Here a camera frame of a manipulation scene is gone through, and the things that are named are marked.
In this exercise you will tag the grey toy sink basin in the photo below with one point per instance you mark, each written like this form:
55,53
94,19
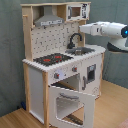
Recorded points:
79,51

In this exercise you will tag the black toy faucet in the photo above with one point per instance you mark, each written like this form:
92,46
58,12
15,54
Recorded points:
71,44

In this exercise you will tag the black toy stovetop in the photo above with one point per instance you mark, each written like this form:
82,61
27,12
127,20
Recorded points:
52,59

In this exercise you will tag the grey fridge door handle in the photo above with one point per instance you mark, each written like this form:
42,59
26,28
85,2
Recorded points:
84,83

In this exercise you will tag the white toy microwave door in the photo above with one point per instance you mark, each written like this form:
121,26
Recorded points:
74,12

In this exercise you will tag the left red stove knob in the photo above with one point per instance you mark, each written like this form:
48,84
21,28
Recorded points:
56,75

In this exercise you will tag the grey toy range hood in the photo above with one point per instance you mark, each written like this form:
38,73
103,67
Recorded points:
48,18

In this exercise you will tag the white toy oven door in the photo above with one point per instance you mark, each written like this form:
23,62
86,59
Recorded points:
63,102

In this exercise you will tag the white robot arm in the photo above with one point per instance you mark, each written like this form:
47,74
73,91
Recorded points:
117,32

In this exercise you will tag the grey ice dispenser panel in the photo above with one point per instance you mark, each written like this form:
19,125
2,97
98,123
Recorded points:
91,73

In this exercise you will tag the wooden toy kitchen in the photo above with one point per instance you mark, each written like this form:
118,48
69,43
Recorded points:
62,73

